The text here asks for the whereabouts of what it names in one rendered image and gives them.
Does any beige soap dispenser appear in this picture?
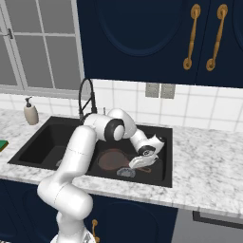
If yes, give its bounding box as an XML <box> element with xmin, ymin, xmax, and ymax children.
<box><xmin>23</xmin><ymin>96</ymin><xmax>40</xmax><ymax>126</ymax></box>

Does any small gold cupboard handle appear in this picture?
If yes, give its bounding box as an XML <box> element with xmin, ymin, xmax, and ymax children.
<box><xmin>90</xmin><ymin>218</ymin><xmax>101</xmax><ymax>243</ymax></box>

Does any navy wall cupboard door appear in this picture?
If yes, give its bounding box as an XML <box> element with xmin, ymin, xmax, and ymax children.
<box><xmin>195</xmin><ymin>0</ymin><xmax>243</xmax><ymax>89</ymax></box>
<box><xmin>76</xmin><ymin>0</ymin><xmax>212</xmax><ymax>85</ymax></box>

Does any black kitchen sink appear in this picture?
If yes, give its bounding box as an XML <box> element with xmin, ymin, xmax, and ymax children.
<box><xmin>8</xmin><ymin>115</ymin><xmax>174</xmax><ymax>189</ymax></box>

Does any black spring tap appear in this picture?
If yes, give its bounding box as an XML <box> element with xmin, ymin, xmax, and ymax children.
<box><xmin>77</xmin><ymin>77</ymin><xmax>98</xmax><ymax>123</ymax></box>

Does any grey sink drain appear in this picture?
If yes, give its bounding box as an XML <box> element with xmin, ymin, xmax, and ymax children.
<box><xmin>116</xmin><ymin>167</ymin><xmax>137</xmax><ymax>178</ymax></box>

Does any green sponge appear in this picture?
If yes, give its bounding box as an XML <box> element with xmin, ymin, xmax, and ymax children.
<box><xmin>0</xmin><ymin>139</ymin><xmax>9</xmax><ymax>154</ymax></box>

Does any grey dishwasher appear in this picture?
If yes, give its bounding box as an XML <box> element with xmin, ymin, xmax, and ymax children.
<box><xmin>171</xmin><ymin>208</ymin><xmax>243</xmax><ymax>243</ymax></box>

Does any grey framed window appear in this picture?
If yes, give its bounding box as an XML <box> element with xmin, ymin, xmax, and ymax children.
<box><xmin>0</xmin><ymin>0</ymin><xmax>86</xmax><ymax>97</ymax></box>

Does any grey wall socket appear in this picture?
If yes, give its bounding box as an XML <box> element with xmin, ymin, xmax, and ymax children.
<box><xmin>144</xmin><ymin>82</ymin><xmax>161</xmax><ymax>99</ymax></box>
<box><xmin>159</xmin><ymin>83</ymin><xmax>177</xmax><ymax>100</ymax></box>

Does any navy base cupboard door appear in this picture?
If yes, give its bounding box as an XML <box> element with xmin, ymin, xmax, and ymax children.
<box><xmin>0</xmin><ymin>178</ymin><xmax>61</xmax><ymax>243</ymax></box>
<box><xmin>83</xmin><ymin>193</ymin><xmax>178</xmax><ymax>243</ymax></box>

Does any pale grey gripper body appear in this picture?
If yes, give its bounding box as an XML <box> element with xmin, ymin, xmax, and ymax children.
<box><xmin>128</xmin><ymin>154</ymin><xmax>159</xmax><ymax>170</ymax></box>

